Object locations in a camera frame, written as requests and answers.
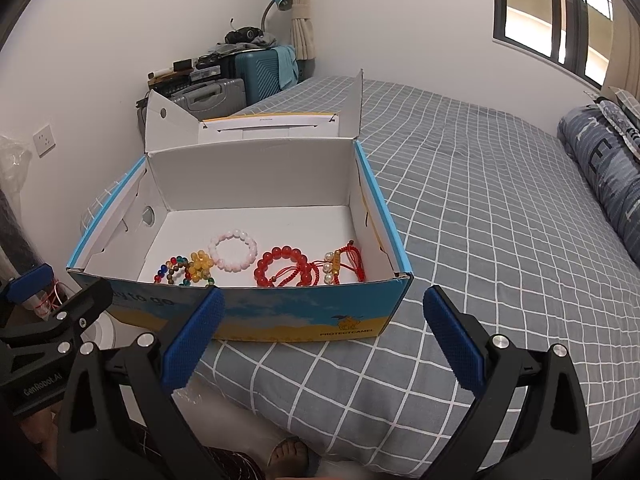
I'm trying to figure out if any clear plastic sheet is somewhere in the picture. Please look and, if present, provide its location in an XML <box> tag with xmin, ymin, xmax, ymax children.
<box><xmin>172</xmin><ymin>387</ymin><xmax>283</xmax><ymax>443</ymax></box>

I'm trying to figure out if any dark patterned clothing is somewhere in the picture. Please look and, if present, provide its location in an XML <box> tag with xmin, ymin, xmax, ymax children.
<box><xmin>135</xmin><ymin>437</ymin><xmax>263</xmax><ymax>480</ymax></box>

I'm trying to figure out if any yellow bead bracelet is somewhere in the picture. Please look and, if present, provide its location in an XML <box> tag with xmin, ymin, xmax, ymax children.
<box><xmin>184</xmin><ymin>249</ymin><xmax>215</xmax><ymax>283</ymax></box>

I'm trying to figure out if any pink bead bracelet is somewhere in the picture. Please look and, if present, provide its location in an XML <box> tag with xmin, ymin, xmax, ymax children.
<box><xmin>207</xmin><ymin>229</ymin><xmax>258</xmax><ymax>273</ymax></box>

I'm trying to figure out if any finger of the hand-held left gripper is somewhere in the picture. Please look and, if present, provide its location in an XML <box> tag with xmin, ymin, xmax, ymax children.
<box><xmin>0</xmin><ymin>266</ymin><xmax>55</xmax><ymax>311</ymax></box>
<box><xmin>0</xmin><ymin>278</ymin><xmax>114</xmax><ymax>357</ymax></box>

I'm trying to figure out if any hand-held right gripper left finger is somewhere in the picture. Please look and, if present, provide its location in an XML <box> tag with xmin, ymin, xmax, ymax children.
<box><xmin>56</xmin><ymin>285</ymin><xmax>236</xmax><ymax>480</ymax></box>

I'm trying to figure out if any small bottle with red thread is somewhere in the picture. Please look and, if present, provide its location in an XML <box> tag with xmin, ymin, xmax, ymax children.
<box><xmin>25</xmin><ymin>280</ymin><xmax>67</xmax><ymax>319</ymax></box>

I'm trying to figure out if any blue and white cardboard box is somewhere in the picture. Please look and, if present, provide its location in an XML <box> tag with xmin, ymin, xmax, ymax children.
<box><xmin>66</xmin><ymin>67</ymin><xmax>415</xmax><ymax>343</ymax></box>

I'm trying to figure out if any person's left hand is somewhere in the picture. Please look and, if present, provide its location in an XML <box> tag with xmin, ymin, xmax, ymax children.
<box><xmin>22</xmin><ymin>406</ymin><xmax>62</xmax><ymax>467</ymax></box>

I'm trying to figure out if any grey hard suitcase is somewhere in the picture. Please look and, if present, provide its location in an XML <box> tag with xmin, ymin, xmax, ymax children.
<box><xmin>170</xmin><ymin>77</ymin><xmax>248</xmax><ymax>117</ymax></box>

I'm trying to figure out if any bed with grey checked sheet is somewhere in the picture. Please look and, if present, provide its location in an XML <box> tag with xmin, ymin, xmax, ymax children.
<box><xmin>172</xmin><ymin>76</ymin><xmax>640</xmax><ymax>480</ymax></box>

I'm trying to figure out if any white wall socket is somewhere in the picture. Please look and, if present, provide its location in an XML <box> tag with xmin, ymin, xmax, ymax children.
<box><xmin>32</xmin><ymin>124</ymin><xmax>56</xmax><ymax>157</ymax></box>

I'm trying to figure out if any multicoloured bead bracelet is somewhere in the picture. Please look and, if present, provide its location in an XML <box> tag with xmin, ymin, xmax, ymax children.
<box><xmin>152</xmin><ymin>255</ymin><xmax>217</xmax><ymax>288</ymax></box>

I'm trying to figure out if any pile of dark boxes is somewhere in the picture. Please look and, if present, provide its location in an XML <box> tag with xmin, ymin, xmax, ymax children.
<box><xmin>147</xmin><ymin>56</ymin><xmax>223</xmax><ymax>88</ymax></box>

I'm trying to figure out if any grey patterned pillow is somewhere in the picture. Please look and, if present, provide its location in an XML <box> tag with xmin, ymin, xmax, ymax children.
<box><xmin>585</xmin><ymin>87</ymin><xmax>640</xmax><ymax>161</ymax></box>

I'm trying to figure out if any red knotted string bracelet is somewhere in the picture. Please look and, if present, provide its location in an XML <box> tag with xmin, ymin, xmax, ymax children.
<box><xmin>267</xmin><ymin>260</ymin><xmax>322</xmax><ymax>287</ymax></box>

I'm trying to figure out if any red cord bracelet gold charm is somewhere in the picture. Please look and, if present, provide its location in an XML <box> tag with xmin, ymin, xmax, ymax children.
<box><xmin>330</xmin><ymin>240</ymin><xmax>367</xmax><ymax>282</ymax></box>

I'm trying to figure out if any black pouch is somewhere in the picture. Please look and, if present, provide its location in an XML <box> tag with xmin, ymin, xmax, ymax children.
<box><xmin>224</xmin><ymin>26</ymin><xmax>263</xmax><ymax>46</ymax></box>

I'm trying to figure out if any clear plastic wrapped roll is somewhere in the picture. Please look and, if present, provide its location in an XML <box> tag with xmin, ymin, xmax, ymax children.
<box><xmin>0</xmin><ymin>135</ymin><xmax>32</xmax><ymax>281</ymax></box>

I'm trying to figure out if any dark framed window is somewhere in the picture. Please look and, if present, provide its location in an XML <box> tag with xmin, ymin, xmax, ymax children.
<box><xmin>492</xmin><ymin>0</ymin><xmax>628</xmax><ymax>93</ymax></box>

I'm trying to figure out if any grey cloth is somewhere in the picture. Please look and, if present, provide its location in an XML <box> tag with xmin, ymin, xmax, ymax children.
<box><xmin>207</xmin><ymin>35</ymin><xmax>279</xmax><ymax>57</ymax></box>

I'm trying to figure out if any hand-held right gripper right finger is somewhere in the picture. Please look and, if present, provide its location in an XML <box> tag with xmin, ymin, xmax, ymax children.
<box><xmin>422</xmin><ymin>285</ymin><xmax>595</xmax><ymax>480</ymax></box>

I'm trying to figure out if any red bead bracelet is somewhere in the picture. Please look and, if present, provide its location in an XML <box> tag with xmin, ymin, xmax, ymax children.
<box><xmin>253</xmin><ymin>245</ymin><xmax>311</xmax><ymax>288</ymax></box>

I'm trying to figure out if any beige curtain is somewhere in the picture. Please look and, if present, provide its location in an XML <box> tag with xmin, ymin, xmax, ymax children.
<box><xmin>282</xmin><ymin>0</ymin><xmax>317</xmax><ymax>83</ymax></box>

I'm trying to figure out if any teal towel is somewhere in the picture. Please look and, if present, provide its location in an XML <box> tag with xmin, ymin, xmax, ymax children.
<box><xmin>276</xmin><ymin>45</ymin><xmax>299</xmax><ymax>89</ymax></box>

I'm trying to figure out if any person's foot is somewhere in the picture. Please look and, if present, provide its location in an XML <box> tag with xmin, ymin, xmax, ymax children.
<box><xmin>267</xmin><ymin>437</ymin><xmax>310</xmax><ymax>479</ymax></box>

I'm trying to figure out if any teal hard suitcase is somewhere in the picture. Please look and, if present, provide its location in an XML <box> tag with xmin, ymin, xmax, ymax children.
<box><xmin>234</xmin><ymin>46</ymin><xmax>300</xmax><ymax>106</ymax></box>

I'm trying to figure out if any blue patterned pillow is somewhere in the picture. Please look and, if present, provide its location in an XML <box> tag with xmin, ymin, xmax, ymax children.
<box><xmin>557</xmin><ymin>105</ymin><xmax>640</xmax><ymax>251</ymax></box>

